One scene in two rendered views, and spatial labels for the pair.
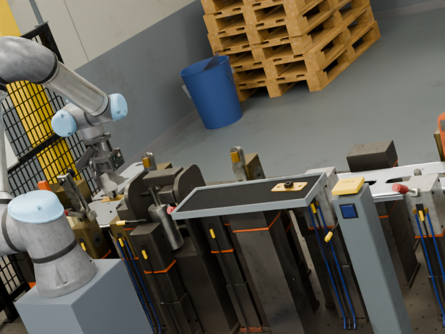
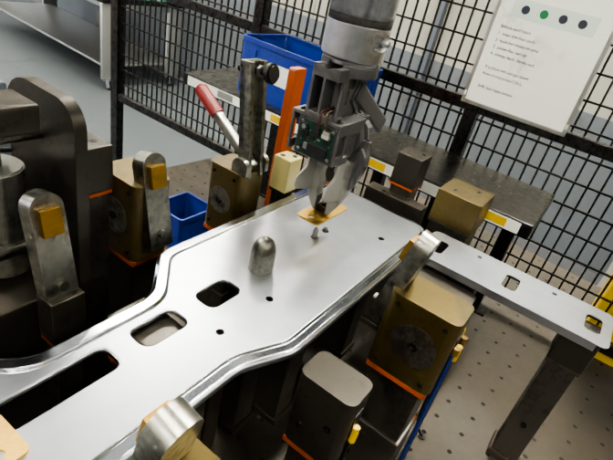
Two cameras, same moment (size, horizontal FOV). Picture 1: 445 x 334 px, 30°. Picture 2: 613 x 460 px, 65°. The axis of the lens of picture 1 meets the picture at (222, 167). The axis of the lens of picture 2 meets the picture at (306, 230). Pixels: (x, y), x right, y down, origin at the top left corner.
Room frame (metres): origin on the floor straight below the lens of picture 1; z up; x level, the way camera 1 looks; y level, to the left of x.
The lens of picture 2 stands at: (2.45, -0.26, 1.37)
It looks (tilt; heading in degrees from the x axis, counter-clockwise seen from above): 30 degrees down; 85
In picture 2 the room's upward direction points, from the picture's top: 14 degrees clockwise
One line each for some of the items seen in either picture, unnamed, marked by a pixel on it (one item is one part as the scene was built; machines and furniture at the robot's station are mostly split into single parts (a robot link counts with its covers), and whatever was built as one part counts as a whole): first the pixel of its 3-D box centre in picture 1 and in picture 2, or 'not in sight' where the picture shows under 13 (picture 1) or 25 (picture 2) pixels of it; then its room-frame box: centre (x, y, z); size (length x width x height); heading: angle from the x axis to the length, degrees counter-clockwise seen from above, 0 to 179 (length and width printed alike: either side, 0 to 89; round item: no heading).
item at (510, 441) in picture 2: not in sight; (540, 395); (2.92, 0.28, 0.84); 0.05 x 0.05 x 0.29; 57
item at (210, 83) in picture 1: (214, 90); not in sight; (6.60, -0.15, 0.27); 0.46 x 0.44 x 0.54; 141
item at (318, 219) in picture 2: (112, 197); (323, 208); (2.52, 0.36, 1.05); 0.08 x 0.04 x 0.01; 56
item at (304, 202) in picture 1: (247, 196); not in sight; (1.85, -0.03, 1.16); 0.37 x 0.14 x 0.02; 57
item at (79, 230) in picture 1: (102, 275); (219, 251); (2.37, 0.46, 0.87); 0.10 x 0.07 x 0.35; 147
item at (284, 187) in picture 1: (289, 185); not in sight; (1.80, -0.13, 1.17); 0.08 x 0.04 x 0.01; 48
